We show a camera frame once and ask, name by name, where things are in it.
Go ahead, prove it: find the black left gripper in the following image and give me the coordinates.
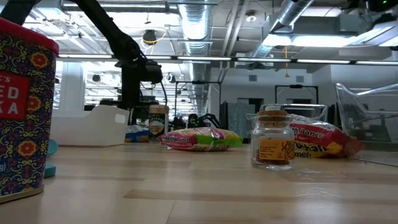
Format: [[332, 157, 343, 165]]
[[99, 67, 160, 107]]

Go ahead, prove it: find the white plastic bin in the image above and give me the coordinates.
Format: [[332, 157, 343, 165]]
[[49, 105, 131, 147]]

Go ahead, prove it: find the clear plastic bin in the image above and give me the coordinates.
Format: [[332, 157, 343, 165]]
[[247, 103, 329, 125], [335, 82, 398, 168]]

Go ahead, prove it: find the black background frame stand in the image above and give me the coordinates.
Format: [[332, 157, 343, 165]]
[[274, 84, 319, 105], [175, 80, 222, 130]]

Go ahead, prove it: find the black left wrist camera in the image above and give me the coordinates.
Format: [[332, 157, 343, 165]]
[[141, 60, 164, 84]]

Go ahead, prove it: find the brown lid spice jar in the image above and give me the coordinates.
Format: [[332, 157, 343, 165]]
[[147, 104, 170, 143]]

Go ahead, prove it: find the silver spiral ceiling duct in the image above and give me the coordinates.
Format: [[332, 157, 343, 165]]
[[248, 0, 315, 60], [178, 0, 215, 113]]

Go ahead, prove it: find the blue yellow ramen pack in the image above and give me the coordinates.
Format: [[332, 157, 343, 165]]
[[125, 124, 150, 144]]

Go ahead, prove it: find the yellow ceiling cable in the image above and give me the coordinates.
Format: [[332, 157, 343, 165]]
[[141, 27, 169, 44]]

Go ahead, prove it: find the long ceiling light bar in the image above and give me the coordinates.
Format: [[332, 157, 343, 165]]
[[57, 53, 398, 66]]

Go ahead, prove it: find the red lid patterned spice tin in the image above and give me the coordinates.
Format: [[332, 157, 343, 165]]
[[0, 17, 60, 205]]

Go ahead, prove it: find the yellow hanging cord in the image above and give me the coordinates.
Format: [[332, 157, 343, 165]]
[[284, 45, 290, 78]]

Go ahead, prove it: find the grey fabric partition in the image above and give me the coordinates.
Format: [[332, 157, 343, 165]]
[[228, 102, 256, 139]]

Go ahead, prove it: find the teal silicone spoon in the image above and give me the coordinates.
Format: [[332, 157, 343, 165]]
[[43, 138, 59, 179]]

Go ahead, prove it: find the pink green ramen pack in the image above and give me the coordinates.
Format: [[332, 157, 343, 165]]
[[157, 126, 244, 152]]

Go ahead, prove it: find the black hanging ceiling device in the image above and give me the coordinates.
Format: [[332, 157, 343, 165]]
[[142, 29, 158, 46]]

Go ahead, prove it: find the red ramen noodle pack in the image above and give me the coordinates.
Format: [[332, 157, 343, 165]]
[[289, 114, 364, 159]]

